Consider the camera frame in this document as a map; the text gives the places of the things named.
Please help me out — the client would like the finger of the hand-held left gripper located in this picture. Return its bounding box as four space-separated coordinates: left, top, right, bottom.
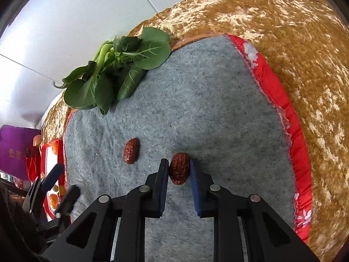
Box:
55 185 81 219
23 164 65 213

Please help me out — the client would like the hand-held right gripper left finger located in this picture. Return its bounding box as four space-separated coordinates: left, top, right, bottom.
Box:
41 158 169 262

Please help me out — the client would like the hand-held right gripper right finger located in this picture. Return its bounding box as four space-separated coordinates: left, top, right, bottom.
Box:
190 158 319 262

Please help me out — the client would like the red dried date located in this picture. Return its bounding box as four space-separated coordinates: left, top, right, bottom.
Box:
169 152 190 185
123 138 140 165

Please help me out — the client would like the red box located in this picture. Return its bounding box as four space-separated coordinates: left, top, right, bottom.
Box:
40 139 66 221

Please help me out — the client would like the red fabric pouch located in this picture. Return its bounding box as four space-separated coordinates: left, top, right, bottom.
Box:
25 146 41 182

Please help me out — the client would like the purple cloth bag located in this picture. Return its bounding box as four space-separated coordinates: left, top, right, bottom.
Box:
0 125 41 181

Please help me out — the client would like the grey felt mat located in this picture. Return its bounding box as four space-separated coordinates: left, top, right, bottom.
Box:
63 35 296 262

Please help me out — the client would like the green bok choy bunch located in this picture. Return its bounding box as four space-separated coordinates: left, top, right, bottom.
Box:
53 27 171 115

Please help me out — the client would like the gold velvet cloth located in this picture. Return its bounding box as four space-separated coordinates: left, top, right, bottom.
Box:
41 0 349 262

